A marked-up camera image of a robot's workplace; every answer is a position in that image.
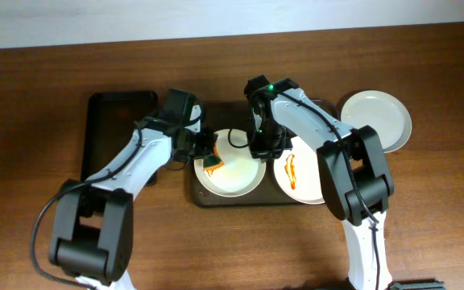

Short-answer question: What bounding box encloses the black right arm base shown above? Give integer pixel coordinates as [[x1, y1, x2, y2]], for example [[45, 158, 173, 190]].
[[388, 281, 445, 290]]

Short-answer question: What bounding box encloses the white plate top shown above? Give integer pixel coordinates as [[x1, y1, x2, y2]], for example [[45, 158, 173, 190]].
[[193, 129, 267, 197]]

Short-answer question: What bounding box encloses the large brown tray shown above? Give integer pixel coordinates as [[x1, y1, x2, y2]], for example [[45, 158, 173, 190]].
[[186, 101, 303, 208]]

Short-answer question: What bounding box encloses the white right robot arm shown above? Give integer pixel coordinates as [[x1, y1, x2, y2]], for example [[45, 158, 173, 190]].
[[244, 75, 394, 289]]

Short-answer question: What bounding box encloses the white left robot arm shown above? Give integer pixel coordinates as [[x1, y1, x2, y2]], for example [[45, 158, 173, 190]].
[[48, 89, 216, 289]]

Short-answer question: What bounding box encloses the small black tray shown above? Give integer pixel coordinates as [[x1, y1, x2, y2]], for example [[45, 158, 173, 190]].
[[81, 90, 158, 180]]

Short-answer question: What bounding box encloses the orange green sponge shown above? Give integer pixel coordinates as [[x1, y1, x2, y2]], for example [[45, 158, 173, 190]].
[[202, 144, 224, 170]]

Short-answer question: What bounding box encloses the white plate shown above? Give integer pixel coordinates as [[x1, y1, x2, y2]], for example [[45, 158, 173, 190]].
[[340, 90, 412, 153], [273, 137, 325, 205], [193, 129, 267, 197]]

